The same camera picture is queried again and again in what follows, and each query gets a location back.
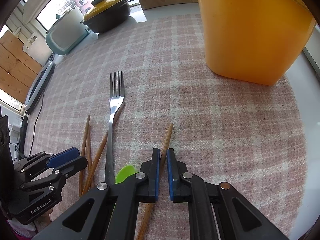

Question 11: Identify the green plastic utensil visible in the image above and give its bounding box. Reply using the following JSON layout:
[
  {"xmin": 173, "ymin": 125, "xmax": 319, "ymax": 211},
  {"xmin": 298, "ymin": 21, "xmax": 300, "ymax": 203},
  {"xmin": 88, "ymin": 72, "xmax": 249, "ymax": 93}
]
[{"xmin": 113, "ymin": 164, "xmax": 138, "ymax": 212}]

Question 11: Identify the black ring light cable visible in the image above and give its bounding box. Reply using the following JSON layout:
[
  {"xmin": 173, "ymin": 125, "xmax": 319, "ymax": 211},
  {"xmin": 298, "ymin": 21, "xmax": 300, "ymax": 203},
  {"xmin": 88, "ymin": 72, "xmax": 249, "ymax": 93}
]
[{"xmin": 24, "ymin": 91, "xmax": 47, "ymax": 155}]

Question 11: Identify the black casserole pot yellow lid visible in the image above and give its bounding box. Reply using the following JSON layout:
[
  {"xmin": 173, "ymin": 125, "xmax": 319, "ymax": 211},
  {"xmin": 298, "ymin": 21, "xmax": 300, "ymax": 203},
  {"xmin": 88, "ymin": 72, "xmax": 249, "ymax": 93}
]
[{"xmin": 80, "ymin": 0, "xmax": 132, "ymax": 34}]

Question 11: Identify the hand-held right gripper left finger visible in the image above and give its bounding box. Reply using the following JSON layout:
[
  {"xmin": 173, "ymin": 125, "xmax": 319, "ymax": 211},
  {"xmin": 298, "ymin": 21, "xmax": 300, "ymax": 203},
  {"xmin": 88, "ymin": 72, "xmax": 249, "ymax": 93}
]
[{"xmin": 31, "ymin": 147, "xmax": 160, "ymax": 240}]

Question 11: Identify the red wooden chopstick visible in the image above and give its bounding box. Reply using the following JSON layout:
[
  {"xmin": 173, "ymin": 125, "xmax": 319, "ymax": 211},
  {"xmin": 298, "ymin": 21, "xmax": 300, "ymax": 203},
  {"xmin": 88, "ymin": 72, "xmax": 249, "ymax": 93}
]
[
  {"xmin": 135, "ymin": 122, "xmax": 175, "ymax": 240},
  {"xmin": 82, "ymin": 102, "xmax": 125, "ymax": 196},
  {"xmin": 86, "ymin": 132, "xmax": 93, "ymax": 188},
  {"xmin": 79, "ymin": 114, "xmax": 91, "ymax": 197}
]

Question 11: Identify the white window frame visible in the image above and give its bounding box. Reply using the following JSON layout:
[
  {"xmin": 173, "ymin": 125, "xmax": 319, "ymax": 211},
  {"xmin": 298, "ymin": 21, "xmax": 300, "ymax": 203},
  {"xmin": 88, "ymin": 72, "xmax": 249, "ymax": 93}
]
[{"xmin": 0, "ymin": 0, "xmax": 140, "ymax": 45}]

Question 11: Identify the metal fork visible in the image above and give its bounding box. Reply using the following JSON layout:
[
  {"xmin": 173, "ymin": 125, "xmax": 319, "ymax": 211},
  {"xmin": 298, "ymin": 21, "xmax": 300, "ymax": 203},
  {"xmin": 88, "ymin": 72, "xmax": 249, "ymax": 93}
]
[{"xmin": 104, "ymin": 71, "xmax": 125, "ymax": 189}]

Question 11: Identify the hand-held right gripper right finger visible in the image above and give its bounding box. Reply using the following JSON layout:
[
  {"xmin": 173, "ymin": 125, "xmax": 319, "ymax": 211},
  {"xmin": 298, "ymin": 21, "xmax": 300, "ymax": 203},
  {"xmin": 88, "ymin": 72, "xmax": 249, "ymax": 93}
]
[{"xmin": 166, "ymin": 148, "xmax": 290, "ymax": 240}]

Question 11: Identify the white and teal electric cooker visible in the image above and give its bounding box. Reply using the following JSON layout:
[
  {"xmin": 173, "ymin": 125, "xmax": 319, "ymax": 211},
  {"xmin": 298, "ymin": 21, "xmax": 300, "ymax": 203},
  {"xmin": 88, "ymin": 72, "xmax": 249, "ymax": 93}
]
[{"xmin": 45, "ymin": 7, "xmax": 92, "ymax": 56}]

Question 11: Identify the white cutting board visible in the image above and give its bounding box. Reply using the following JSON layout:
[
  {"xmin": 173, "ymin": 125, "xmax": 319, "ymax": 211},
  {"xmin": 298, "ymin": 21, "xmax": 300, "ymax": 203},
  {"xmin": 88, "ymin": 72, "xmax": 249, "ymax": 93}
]
[{"xmin": 22, "ymin": 32, "xmax": 54, "ymax": 64}]

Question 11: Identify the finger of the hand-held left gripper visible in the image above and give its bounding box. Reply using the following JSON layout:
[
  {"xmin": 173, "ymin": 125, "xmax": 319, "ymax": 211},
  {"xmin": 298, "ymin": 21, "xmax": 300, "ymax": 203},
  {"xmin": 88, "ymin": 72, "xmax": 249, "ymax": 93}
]
[
  {"xmin": 14, "ymin": 147, "xmax": 80, "ymax": 173},
  {"xmin": 21, "ymin": 156, "xmax": 88, "ymax": 193}
]

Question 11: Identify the yellow plastic container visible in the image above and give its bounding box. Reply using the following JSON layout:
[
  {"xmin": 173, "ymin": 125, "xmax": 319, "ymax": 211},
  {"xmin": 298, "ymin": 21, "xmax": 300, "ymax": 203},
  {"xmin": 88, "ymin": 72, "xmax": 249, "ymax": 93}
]
[{"xmin": 194, "ymin": 0, "xmax": 317, "ymax": 86}]

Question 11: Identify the pink checked tablecloth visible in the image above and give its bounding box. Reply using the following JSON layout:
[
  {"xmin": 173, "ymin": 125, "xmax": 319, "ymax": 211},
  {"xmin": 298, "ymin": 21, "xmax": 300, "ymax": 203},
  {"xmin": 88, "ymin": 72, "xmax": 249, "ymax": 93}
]
[{"xmin": 24, "ymin": 14, "xmax": 308, "ymax": 240}]

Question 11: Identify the person's fuzzy clothing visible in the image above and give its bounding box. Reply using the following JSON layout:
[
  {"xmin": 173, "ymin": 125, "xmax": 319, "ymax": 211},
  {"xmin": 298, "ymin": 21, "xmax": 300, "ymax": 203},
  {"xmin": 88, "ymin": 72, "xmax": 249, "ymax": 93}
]
[{"xmin": 5, "ymin": 215, "xmax": 52, "ymax": 240}]

